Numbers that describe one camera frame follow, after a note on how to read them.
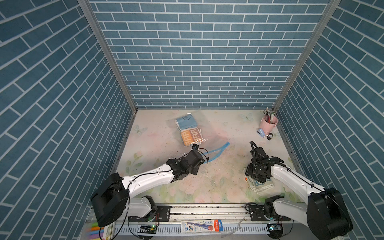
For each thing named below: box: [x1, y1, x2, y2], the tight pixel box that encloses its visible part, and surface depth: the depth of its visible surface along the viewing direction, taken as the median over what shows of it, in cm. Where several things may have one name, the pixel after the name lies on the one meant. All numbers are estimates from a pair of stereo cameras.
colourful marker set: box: [88, 222, 105, 240], surface depth 69 cm
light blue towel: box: [174, 114, 198, 131], surface depth 111 cm
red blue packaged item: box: [180, 219, 224, 233], surface depth 71 cm
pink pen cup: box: [260, 115, 278, 135], surface depth 104 cm
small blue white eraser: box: [257, 128, 265, 138], surface depth 107 cm
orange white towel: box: [180, 127, 209, 147], surface depth 102 cm
